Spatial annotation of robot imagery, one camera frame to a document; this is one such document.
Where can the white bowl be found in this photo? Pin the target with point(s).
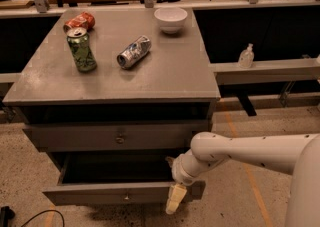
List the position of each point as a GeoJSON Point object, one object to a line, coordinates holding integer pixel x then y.
{"type": "Point", "coordinates": [170, 20]}

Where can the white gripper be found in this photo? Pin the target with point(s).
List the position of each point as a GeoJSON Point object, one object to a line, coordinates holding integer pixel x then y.
{"type": "Point", "coordinates": [179, 172]}

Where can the black device on floor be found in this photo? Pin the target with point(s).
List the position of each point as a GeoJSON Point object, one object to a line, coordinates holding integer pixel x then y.
{"type": "Point", "coordinates": [6, 214]}

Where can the grey top drawer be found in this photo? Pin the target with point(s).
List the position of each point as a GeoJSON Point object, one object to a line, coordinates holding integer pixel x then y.
{"type": "Point", "coordinates": [67, 137]}

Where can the grey drawer cabinet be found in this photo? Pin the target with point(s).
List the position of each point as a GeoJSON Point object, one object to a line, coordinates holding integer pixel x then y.
{"type": "Point", "coordinates": [172, 83]}

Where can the orange soda can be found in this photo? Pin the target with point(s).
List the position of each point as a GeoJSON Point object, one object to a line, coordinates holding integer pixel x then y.
{"type": "Point", "coordinates": [84, 20]}

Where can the grey metal rail shelf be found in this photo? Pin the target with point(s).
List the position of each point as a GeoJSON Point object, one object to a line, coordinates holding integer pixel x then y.
{"type": "Point", "coordinates": [267, 71]}

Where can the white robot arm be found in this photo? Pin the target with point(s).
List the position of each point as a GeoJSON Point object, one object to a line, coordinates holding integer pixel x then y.
{"type": "Point", "coordinates": [295, 155]}

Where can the clear sanitizer bottle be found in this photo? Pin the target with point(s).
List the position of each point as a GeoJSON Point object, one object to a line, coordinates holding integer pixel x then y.
{"type": "Point", "coordinates": [246, 57]}

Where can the green soda can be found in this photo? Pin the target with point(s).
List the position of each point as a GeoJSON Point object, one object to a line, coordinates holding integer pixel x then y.
{"type": "Point", "coordinates": [79, 44]}

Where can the silver blue crushed can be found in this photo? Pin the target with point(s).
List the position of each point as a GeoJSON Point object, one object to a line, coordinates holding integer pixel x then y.
{"type": "Point", "coordinates": [134, 52]}

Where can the grey drawer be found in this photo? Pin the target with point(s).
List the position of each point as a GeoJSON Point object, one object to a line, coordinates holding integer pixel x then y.
{"type": "Point", "coordinates": [103, 178]}
{"type": "Point", "coordinates": [67, 137]}

